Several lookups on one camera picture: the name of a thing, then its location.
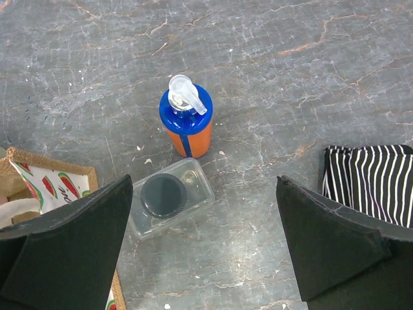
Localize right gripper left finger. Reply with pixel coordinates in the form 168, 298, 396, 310
1, 174, 133, 309

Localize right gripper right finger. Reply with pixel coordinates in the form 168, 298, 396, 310
276, 176, 412, 309

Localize brown canvas tote bag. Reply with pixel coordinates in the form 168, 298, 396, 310
1, 148, 119, 309

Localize clear bottle grey cap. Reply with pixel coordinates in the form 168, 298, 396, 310
129, 158, 215, 240

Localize orange bottle blue cap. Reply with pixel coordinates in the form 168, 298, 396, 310
159, 74, 214, 158

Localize striped folded cloth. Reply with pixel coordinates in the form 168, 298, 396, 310
322, 145, 412, 228

